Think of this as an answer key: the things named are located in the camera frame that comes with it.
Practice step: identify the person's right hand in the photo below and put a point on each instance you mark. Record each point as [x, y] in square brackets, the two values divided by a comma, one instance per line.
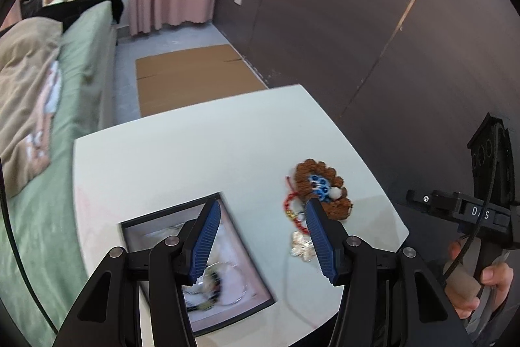
[500, 276]

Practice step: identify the beige blanket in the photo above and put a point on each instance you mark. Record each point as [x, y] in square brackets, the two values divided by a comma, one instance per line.
[30, 90]

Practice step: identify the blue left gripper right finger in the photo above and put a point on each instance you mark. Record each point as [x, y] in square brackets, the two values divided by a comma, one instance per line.
[328, 237]

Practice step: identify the black jewelry box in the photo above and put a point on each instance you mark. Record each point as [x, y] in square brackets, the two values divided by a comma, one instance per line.
[224, 284]

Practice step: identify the brown cardboard sheet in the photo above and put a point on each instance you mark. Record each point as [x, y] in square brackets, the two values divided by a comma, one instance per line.
[187, 77]

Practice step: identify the black garment on bed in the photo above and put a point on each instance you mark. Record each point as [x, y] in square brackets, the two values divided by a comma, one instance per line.
[68, 12]

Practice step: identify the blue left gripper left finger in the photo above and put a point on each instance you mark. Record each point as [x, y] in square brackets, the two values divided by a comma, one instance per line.
[200, 239]

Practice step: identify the gold butterfly brooch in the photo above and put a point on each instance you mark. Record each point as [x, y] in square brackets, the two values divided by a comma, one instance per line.
[302, 247]

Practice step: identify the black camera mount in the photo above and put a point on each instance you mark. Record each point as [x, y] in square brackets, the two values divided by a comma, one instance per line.
[494, 151]

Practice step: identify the green bed sheet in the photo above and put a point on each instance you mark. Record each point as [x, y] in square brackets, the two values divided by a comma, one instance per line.
[42, 271]

